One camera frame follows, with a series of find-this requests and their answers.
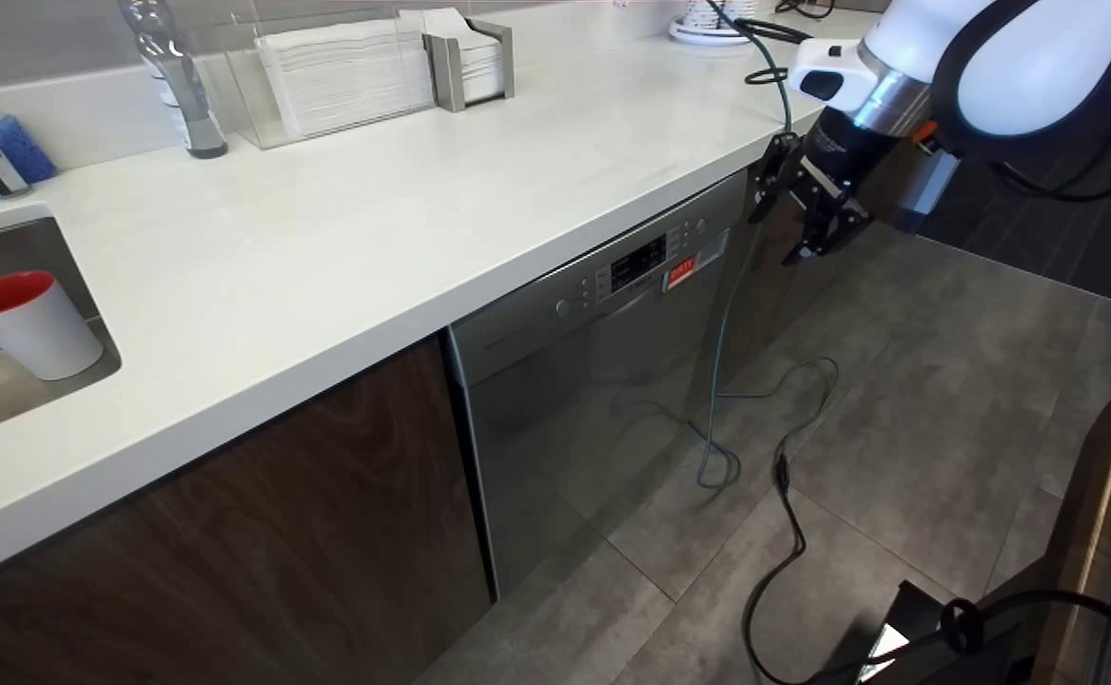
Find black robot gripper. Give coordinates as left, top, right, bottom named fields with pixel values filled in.
left=750, top=106, right=899, bottom=272

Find red dishwasher sticker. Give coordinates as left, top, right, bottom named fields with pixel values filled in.
left=659, top=255, right=702, bottom=295

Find white round device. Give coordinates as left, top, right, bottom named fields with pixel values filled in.
left=664, top=0, right=763, bottom=50

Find stainless steel dishwasher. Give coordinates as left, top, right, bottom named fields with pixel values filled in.
left=446, top=168, right=763, bottom=609

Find white napkins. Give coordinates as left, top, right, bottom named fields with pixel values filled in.
left=397, top=4, right=508, bottom=106

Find grey napkin holder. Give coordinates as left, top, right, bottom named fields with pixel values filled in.
left=419, top=15, right=516, bottom=117

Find black cart foot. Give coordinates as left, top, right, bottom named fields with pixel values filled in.
left=833, top=574, right=1059, bottom=685

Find white paper towel stack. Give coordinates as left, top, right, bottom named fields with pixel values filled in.
left=249, top=15, right=441, bottom=142

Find clear acrylic towel tray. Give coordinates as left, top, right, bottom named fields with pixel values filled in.
left=197, top=43, right=450, bottom=158

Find chrome kitchen faucet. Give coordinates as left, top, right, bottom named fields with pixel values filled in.
left=113, top=0, right=230, bottom=164

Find white cup red inside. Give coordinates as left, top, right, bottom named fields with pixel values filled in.
left=0, top=268, right=107, bottom=383

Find blue sponge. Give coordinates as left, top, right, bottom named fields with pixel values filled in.
left=0, top=113, right=63, bottom=207

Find thin black counter cable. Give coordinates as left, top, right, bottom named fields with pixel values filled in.
left=740, top=13, right=819, bottom=92

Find blue cable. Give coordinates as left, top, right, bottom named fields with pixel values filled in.
left=685, top=0, right=843, bottom=504

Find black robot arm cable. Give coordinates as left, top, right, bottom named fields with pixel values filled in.
left=976, top=73, right=1111, bottom=208

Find black floor cable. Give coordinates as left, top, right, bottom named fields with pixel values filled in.
left=737, top=451, right=819, bottom=685

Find black cable with knot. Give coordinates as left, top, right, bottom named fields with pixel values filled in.
left=819, top=584, right=1111, bottom=685

